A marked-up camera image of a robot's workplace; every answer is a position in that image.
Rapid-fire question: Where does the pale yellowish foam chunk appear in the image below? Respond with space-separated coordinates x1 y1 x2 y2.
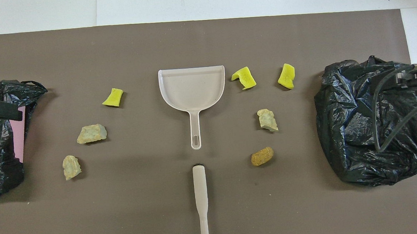
62 154 83 181
257 108 279 133
75 123 108 145

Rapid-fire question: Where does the yellow sponge piece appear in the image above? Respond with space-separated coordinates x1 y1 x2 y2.
230 66 257 91
101 88 125 109
276 63 297 90

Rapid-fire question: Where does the orange-brown foam chunk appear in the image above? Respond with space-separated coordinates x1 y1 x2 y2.
250 146 275 167

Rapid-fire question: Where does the beige plastic dustpan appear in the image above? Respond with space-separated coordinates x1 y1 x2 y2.
157 65 230 152

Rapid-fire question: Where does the beige brush with black bristles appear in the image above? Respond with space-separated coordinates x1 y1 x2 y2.
192 164 211 234

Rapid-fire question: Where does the pink bin corner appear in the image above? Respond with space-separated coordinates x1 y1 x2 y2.
8 105 29 164

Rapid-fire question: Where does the brown table mat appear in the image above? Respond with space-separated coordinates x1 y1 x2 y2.
0 4 417 234

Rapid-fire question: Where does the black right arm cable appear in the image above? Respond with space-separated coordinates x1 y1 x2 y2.
369 64 417 153

